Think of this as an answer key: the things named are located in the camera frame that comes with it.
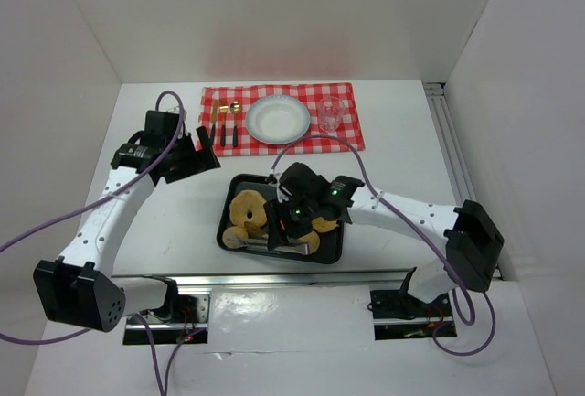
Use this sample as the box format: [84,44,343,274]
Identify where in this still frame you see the metal tongs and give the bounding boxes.
[225,239,310,255]

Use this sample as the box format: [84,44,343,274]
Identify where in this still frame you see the small round bun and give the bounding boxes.
[221,226,249,250]
[299,231,321,254]

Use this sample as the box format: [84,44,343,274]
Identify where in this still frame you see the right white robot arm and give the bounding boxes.
[265,163,504,303]

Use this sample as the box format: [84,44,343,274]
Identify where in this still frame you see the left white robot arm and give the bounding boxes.
[33,111,219,332]

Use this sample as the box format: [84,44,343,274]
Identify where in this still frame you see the speckled bread slice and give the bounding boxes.
[311,217,341,234]

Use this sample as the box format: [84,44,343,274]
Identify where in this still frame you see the pale bagel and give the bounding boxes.
[229,189,268,230]

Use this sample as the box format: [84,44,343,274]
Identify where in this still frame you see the black baking tray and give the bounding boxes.
[216,174,344,264]

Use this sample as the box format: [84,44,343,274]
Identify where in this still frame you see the white plate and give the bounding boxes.
[244,94,311,145]

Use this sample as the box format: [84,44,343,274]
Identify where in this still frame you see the clear drinking glass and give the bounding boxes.
[316,96,345,133]

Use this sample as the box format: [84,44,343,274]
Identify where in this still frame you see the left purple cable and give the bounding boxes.
[0,90,188,396]

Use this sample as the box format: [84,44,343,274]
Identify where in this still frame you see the gold fork black handle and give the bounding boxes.
[218,100,229,147]

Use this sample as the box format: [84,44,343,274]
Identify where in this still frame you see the gold knife black handle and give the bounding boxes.
[209,100,219,146]

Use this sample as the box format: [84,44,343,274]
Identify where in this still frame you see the gold spoon black handle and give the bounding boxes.
[229,101,242,148]

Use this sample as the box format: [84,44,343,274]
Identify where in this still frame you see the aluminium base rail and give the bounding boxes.
[145,271,457,345]

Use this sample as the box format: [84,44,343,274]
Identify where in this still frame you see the aluminium side rail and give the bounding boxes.
[423,83,504,292]

